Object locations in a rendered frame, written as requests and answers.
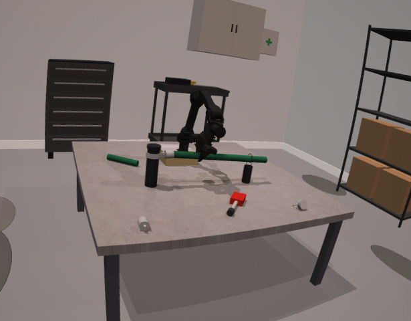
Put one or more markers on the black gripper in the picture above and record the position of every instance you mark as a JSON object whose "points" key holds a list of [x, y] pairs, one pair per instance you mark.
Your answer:
{"points": [[206, 148]]}

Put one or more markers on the black post with cap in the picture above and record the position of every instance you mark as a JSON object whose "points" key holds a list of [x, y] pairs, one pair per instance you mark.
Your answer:
{"points": [[151, 174]]}

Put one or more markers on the green cylinder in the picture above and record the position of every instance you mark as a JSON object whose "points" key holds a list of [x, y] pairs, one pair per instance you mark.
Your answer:
{"points": [[221, 157], [124, 160]]}

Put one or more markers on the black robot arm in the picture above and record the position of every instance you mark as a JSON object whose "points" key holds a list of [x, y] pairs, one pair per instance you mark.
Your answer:
{"points": [[214, 126]]}

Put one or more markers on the grey cup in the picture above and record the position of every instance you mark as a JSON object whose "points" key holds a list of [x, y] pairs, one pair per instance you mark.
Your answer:
{"points": [[165, 154]]}

